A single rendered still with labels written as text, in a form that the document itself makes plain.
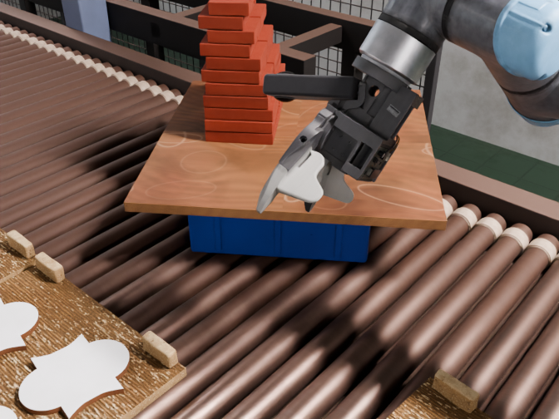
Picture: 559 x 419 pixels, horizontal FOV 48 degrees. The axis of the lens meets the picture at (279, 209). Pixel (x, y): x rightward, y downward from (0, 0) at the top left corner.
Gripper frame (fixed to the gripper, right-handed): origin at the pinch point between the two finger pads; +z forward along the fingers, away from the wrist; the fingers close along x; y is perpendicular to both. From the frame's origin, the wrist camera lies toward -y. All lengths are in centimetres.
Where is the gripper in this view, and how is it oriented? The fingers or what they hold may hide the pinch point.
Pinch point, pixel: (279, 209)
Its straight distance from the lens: 75.6
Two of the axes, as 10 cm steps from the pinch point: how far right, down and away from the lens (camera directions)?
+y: 7.6, 5.6, -3.3
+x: 4.0, -0.1, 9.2
